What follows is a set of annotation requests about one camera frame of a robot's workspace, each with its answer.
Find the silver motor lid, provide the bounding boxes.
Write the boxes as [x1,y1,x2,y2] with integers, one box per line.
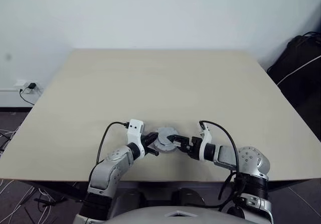
[157,126,179,146]

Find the white wall socket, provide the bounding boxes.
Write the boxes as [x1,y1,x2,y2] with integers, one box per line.
[15,79,42,93]

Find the dark rounded shape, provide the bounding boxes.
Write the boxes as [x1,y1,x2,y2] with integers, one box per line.
[172,187,205,206]
[117,190,146,209]

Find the black adapter cable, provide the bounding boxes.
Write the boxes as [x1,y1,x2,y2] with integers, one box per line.
[19,88,35,106]

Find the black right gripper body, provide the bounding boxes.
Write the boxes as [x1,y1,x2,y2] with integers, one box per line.
[179,136,203,161]

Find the black bag with white stripe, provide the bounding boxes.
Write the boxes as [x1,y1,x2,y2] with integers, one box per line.
[266,31,321,144]

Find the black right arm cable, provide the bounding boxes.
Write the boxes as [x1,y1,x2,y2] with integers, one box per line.
[199,120,241,207]

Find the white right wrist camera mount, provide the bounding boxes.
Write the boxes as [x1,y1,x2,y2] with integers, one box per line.
[198,120,214,161]

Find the white floor cables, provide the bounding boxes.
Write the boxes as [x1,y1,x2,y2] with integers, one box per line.
[0,130,59,224]

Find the silver robot torso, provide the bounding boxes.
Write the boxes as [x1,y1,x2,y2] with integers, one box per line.
[106,204,248,224]

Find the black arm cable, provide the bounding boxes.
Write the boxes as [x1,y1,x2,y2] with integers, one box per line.
[96,121,130,166]
[199,120,241,207]

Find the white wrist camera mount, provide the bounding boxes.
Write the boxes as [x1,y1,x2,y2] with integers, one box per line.
[198,120,214,161]
[126,119,146,160]

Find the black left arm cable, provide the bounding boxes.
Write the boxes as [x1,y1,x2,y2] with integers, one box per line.
[96,121,130,166]

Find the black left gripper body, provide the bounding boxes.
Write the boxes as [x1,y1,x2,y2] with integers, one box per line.
[141,133,160,157]

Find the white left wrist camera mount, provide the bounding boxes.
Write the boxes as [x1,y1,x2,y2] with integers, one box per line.
[126,119,146,160]

